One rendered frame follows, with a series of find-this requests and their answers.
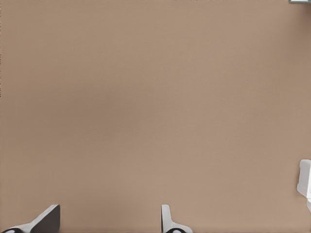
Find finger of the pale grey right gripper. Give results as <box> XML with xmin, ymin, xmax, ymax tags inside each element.
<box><xmin>161</xmin><ymin>204</ymin><xmax>192</xmax><ymax>233</ymax></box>

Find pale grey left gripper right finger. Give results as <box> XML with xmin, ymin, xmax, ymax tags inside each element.
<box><xmin>296</xmin><ymin>159</ymin><xmax>311</xmax><ymax>200</ymax></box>

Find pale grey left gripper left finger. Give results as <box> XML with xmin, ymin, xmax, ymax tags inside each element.
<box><xmin>1</xmin><ymin>204</ymin><xmax>61</xmax><ymax>233</ymax></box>

